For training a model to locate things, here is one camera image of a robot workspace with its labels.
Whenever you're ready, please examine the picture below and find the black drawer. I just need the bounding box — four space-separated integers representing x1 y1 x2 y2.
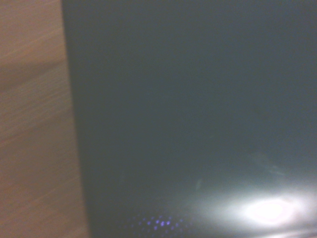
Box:
60 0 317 238

